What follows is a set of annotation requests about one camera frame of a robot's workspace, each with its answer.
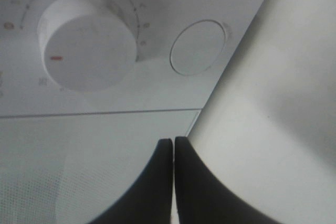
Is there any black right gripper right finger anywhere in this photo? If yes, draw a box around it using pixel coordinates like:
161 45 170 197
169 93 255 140
174 137 277 223

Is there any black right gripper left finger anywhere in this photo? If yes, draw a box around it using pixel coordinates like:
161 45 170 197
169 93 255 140
92 138 173 223

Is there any round door release button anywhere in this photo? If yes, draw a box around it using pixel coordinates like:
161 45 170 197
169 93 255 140
170 19 226 76

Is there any white timer knob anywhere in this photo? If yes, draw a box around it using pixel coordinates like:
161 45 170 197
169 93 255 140
37 0 138 92

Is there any white microwave door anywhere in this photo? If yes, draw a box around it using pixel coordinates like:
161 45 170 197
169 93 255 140
1 110 199 223

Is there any white microwave oven body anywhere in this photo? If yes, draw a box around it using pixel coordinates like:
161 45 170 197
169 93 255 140
1 0 264 118

